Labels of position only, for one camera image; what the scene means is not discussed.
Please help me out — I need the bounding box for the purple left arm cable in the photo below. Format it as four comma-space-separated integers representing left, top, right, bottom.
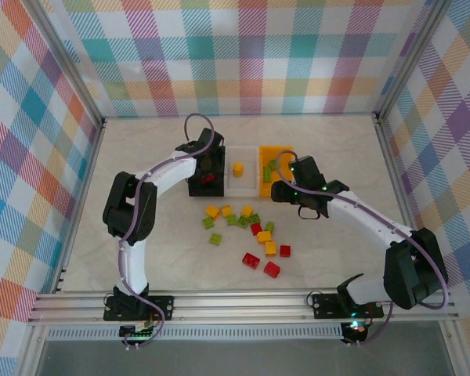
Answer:
117, 113, 216, 349

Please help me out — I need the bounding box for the black plastic bin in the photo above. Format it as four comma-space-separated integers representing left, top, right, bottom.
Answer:
186, 145, 226, 197

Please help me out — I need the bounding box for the long red lego brick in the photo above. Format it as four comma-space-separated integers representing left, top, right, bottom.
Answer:
241, 252, 261, 270

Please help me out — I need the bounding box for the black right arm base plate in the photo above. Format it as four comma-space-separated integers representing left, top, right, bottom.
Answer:
312, 293, 385, 319

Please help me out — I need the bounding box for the aluminium corner post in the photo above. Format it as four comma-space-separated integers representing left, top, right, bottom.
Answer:
371, 0, 454, 122
30, 0, 107, 126

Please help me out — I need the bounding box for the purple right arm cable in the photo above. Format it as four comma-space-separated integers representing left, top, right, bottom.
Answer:
276, 150, 451, 348

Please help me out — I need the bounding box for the white plastic bin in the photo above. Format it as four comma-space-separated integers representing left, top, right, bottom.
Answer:
223, 146, 259, 197

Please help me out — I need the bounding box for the thin black wire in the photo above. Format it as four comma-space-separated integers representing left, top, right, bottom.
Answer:
305, 288, 340, 310

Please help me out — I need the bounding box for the aluminium frame leg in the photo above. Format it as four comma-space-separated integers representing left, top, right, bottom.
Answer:
438, 319, 469, 376
17, 324, 50, 376

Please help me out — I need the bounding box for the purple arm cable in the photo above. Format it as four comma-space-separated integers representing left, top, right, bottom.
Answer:
117, 113, 216, 349
276, 150, 451, 348

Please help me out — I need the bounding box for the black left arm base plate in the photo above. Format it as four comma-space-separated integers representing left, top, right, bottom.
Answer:
103, 295, 175, 323

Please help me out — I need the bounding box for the aluminium frame rail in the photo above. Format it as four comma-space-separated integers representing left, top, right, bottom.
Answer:
26, 290, 460, 327

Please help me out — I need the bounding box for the small controller board with light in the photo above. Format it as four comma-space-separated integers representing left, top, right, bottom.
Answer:
341, 320, 367, 342

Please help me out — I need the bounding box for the yellow plastic bin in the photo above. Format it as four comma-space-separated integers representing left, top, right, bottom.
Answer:
257, 145, 297, 199

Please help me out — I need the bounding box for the slotted grey cable duct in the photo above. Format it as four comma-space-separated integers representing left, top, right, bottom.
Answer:
45, 327, 345, 342

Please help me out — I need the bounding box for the aluminium side floor rail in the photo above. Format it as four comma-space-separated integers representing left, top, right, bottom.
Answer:
373, 113, 436, 289
50, 119, 107, 295

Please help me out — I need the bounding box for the green circuit board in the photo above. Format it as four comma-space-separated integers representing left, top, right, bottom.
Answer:
119, 324, 157, 342

